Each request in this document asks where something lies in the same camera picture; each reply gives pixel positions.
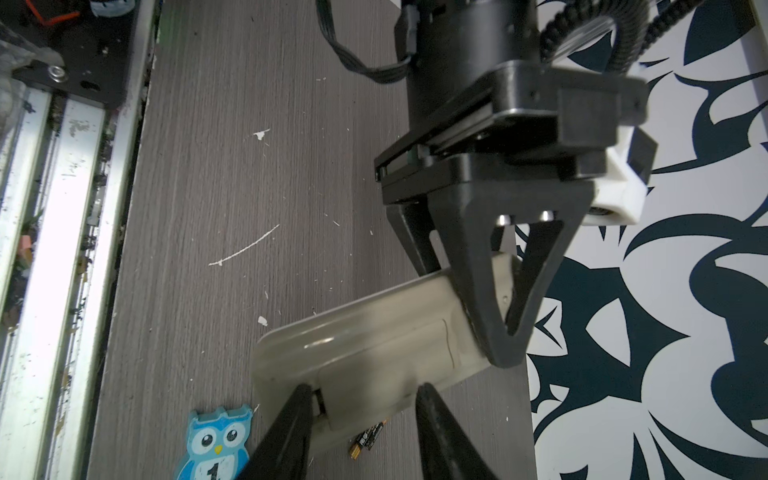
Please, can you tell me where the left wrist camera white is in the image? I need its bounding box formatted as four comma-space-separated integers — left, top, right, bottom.
582, 126, 658, 226

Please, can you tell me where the blue owl figure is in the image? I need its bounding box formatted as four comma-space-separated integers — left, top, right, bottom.
174, 404, 254, 480

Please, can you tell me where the white remote control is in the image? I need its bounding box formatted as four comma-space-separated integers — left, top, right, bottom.
252, 269, 490, 454

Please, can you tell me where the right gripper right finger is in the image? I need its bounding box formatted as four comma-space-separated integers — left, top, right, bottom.
415, 383, 497, 479

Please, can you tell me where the black gold battery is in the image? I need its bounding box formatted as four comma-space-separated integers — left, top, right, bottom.
348, 420, 387, 460

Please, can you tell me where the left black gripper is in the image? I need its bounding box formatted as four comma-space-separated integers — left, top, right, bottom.
373, 59, 650, 370

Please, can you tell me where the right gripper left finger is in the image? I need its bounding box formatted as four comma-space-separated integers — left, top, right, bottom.
236, 384, 313, 480

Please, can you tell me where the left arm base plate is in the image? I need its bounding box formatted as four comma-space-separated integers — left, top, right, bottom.
1, 1, 155, 109

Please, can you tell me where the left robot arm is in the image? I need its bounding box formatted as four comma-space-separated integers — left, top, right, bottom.
316, 1, 695, 368

